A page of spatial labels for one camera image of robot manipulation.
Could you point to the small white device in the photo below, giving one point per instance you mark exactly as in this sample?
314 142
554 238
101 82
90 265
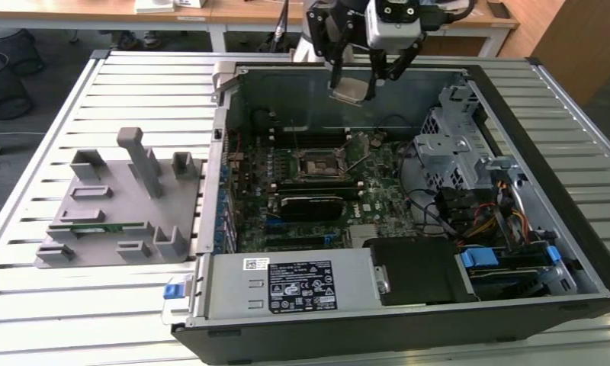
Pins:
189 3

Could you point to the silver chipset heatsink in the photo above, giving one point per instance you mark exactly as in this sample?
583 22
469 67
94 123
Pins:
364 233

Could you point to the grey sneaker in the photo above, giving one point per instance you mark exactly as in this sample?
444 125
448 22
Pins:
121 40
153 40

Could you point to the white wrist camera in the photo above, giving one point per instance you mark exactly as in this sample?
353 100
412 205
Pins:
393 34

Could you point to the silver power supply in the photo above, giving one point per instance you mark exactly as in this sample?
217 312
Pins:
224 282

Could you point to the black phone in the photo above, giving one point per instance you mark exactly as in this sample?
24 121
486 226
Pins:
498 9

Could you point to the silver metal drive cage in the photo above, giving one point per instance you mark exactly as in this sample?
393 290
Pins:
440 150

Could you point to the silver CPU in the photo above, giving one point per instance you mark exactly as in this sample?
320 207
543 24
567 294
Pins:
350 93

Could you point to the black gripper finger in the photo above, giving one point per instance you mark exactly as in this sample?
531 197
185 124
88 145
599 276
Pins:
381 68
337 57

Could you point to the black RAM slot bank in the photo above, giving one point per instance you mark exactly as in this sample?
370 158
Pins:
310 134
314 188

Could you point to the light wooden desk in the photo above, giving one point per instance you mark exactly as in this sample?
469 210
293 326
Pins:
244 17
81 15

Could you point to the blue plastic latch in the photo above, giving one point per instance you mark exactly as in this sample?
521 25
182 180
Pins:
553 254

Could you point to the black graphics card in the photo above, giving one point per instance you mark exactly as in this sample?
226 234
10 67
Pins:
310 209

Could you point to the CPU socket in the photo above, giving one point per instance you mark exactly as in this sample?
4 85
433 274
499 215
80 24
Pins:
317 165

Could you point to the green RAM stick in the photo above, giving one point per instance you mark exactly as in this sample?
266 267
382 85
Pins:
112 228

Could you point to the grey parts rack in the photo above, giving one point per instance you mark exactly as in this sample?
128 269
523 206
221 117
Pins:
117 213

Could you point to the thin metal locking lever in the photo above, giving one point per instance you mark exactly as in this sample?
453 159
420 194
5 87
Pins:
364 160
296 141

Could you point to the blue disk carrier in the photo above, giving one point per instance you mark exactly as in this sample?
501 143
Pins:
477 259

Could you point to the brown wooden cabinet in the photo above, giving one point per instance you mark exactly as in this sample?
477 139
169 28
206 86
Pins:
579 45

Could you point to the white box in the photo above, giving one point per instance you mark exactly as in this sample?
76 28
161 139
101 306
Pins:
154 5

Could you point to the black expansion slot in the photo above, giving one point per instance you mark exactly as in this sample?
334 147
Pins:
294 242

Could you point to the black mesh waste basket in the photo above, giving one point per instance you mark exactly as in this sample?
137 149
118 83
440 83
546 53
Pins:
14 49
2 91

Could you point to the black disk drive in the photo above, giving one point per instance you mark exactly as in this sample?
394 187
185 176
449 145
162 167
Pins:
505 284

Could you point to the green motherboard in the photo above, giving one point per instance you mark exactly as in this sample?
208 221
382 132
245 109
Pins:
381 190

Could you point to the black PC case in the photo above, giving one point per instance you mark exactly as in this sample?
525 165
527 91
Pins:
336 343

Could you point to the black plastic air shroud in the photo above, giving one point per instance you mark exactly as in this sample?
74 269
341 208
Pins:
417 270

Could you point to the round silver coin battery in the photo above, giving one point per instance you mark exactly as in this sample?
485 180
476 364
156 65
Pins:
377 140

